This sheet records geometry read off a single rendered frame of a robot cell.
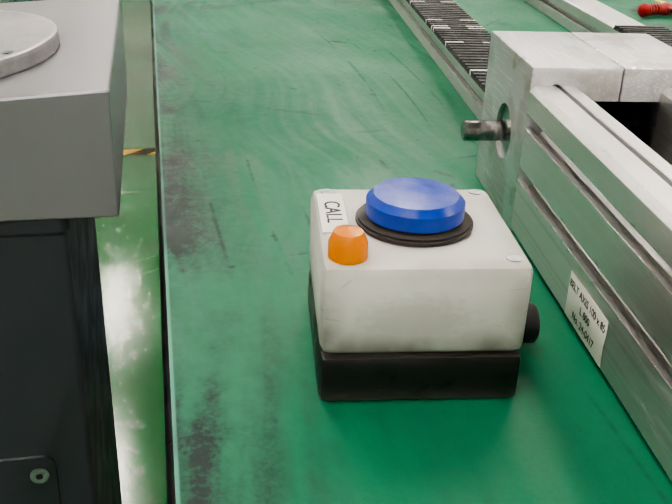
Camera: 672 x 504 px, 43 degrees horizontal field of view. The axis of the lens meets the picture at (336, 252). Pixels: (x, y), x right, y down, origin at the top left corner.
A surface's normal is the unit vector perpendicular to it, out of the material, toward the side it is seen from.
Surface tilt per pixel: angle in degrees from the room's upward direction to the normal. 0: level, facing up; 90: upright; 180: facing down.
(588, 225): 90
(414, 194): 3
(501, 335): 90
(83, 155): 90
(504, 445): 0
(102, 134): 90
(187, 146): 0
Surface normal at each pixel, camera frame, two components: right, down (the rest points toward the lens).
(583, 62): 0.04, -0.90
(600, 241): -1.00, 0.00
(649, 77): 0.08, 0.44
